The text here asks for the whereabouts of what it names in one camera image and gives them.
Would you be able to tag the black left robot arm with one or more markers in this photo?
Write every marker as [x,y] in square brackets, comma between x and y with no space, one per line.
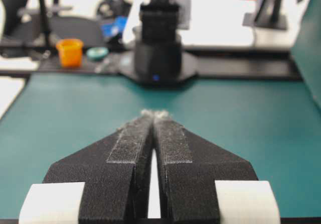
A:
[157,57]

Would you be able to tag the black office chair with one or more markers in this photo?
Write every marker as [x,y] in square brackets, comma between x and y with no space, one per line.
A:
[43,28]

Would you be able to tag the blue cloth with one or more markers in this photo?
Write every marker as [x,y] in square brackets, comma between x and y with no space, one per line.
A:
[114,26]

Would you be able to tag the orange plastic cup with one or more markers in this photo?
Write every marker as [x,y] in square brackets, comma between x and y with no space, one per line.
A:
[70,52]

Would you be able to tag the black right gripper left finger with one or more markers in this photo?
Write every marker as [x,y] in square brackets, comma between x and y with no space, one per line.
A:
[105,182]

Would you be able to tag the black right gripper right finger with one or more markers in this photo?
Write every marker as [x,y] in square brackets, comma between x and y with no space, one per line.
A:
[200,182]

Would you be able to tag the teal tape roll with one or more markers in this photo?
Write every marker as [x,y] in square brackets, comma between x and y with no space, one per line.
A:
[97,53]

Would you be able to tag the black rail frame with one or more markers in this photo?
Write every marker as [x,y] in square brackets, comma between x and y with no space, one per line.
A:
[220,64]

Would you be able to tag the black monitor stand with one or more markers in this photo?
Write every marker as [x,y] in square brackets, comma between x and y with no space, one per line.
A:
[266,15]

